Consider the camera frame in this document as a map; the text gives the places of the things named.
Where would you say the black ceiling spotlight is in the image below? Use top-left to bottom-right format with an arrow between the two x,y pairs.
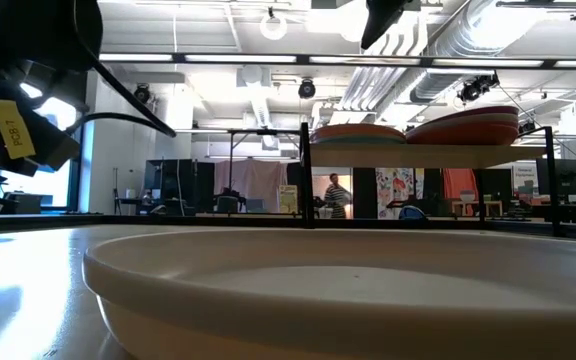
132,83 -> 152,106
297,77 -> 317,100

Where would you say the long ceiling light strip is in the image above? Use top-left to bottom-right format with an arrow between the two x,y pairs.
97,48 -> 576,70

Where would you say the blue chair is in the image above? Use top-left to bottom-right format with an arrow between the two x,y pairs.
397,204 -> 428,222

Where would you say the colourful poster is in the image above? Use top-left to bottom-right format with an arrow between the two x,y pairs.
374,167 -> 418,220

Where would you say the white sign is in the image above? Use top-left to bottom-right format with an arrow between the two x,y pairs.
511,161 -> 540,200

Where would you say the pale green plate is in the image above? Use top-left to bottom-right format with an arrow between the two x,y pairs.
325,132 -> 408,146

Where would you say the yellow cable label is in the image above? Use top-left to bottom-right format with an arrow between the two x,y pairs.
0,98 -> 37,161

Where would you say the beige curtain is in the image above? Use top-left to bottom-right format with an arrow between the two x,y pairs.
212,158 -> 290,209

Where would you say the black monitor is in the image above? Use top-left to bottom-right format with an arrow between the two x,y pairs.
535,158 -> 576,197

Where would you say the grey box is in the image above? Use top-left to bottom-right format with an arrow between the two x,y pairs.
0,192 -> 45,214

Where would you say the black metal rig frame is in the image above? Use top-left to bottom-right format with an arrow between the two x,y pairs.
0,212 -> 576,241

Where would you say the black tripod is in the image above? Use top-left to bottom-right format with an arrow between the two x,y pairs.
111,166 -> 123,215

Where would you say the silver ventilation duct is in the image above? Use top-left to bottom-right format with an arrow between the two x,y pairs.
409,0 -> 544,105

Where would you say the white ring lamp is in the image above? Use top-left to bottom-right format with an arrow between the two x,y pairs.
259,10 -> 289,42

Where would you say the black metal stand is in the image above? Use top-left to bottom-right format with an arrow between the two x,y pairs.
163,127 -> 303,207

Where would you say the grey beige plate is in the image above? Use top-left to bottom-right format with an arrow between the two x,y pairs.
81,228 -> 576,360

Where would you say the person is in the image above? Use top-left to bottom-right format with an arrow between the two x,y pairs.
323,172 -> 354,220

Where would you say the cream white plate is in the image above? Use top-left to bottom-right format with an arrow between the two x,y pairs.
411,112 -> 520,133

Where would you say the orange red plate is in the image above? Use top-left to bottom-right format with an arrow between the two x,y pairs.
405,121 -> 520,147

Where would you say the small wooden table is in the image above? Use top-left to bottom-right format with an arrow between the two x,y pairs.
455,199 -> 504,217

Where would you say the orange curtain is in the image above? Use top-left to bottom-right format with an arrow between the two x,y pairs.
441,167 -> 480,202

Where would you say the black cabinet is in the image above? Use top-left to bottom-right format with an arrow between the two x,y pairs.
142,158 -> 216,217

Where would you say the black ceiling track light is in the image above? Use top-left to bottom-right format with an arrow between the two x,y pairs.
456,72 -> 501,105

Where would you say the yellow green sign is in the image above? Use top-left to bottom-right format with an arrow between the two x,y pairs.
277,184 -> 300,210

